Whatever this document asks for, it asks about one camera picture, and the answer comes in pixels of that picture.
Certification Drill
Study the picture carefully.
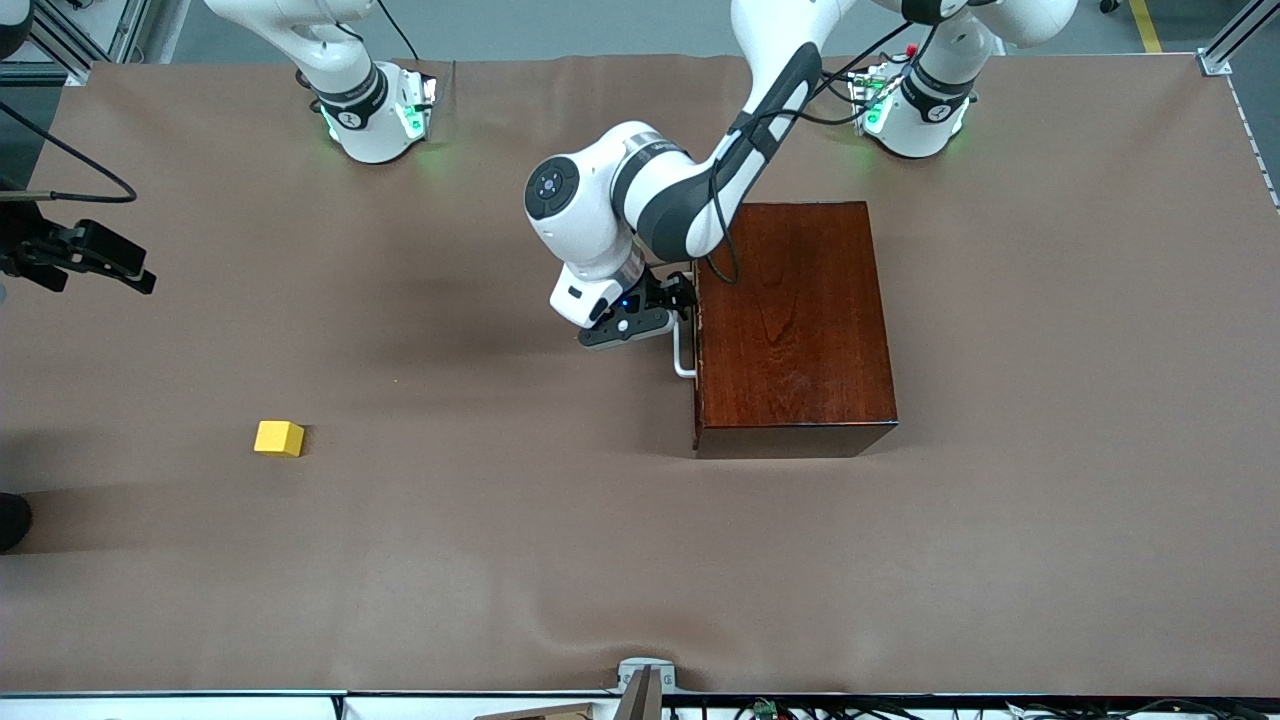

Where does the light wood drawer white handle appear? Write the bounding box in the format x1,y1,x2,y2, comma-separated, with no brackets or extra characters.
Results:
672,318,703,451

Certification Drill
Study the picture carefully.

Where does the yellow block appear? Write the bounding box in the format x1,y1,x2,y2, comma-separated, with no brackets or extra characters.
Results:
253,420,306,459

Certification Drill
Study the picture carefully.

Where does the dark red wooden cabinet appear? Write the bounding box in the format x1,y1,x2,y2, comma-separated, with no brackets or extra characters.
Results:
693,202,898,459

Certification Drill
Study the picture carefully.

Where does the black rounded object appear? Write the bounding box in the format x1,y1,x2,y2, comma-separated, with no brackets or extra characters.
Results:
0,493,33,553

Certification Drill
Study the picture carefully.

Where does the brown table cloth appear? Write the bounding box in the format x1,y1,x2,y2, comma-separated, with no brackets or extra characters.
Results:
0,52,1280,698

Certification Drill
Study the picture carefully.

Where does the tan cardboard piece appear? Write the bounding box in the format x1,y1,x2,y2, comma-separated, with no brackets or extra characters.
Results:
475,703,601,720

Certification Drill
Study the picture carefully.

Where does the aluminium frame with dark rails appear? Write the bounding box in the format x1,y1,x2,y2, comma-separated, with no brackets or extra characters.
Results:
0,0,151,86

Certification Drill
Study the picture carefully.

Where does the grey metal bracket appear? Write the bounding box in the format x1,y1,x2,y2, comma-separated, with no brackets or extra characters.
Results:
617,657,677,720

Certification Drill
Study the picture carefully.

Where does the black right arm base cable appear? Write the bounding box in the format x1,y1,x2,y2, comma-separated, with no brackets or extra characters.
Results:
375,0,421,61

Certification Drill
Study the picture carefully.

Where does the aluminium frame rail with bracket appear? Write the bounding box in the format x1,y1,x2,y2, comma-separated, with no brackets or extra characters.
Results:
1197,0,1280,76

